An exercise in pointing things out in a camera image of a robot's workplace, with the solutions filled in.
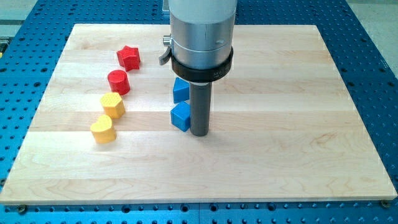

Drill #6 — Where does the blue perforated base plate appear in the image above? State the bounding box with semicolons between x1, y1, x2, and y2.
1;1;397;223

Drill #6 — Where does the yellow heart block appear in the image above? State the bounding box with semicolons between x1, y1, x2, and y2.
90;114;116;144

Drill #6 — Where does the red cylinder block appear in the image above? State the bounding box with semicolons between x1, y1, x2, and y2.
108;70;131;95

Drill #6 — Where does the yellow hexagon block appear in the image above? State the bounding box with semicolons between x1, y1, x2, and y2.
100;92;125;119

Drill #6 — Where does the red star block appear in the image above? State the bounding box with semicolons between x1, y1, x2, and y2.
116;45;141;72

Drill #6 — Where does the wooden board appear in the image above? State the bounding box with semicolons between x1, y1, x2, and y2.
1;24;397;205

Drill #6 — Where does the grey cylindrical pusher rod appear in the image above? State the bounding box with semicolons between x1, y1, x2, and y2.
190;83;212;136

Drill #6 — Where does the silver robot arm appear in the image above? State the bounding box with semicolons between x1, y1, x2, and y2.
159;0;238;85

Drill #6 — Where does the blue upper block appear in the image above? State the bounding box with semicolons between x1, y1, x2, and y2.
172;78;190;103

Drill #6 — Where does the blue lower cube block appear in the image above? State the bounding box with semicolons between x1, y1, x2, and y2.
170;101;190;132

